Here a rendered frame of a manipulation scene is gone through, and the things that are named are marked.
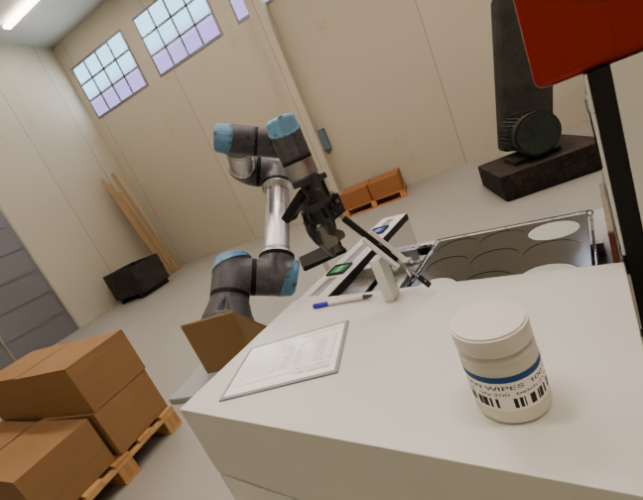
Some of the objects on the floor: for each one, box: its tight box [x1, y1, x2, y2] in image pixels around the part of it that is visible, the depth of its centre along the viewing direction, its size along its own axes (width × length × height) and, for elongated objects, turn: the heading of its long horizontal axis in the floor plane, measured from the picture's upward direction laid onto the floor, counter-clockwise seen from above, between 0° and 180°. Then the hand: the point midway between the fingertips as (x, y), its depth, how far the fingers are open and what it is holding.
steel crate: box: [103, 253, 170, 305], centre depth 783 cm, size 80×97×68 cm
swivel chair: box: [299, 220, 346, 272], centre depth 326 cm, size 56×56×87 cm
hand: (329, 252), depth 96 cm, fingers closed
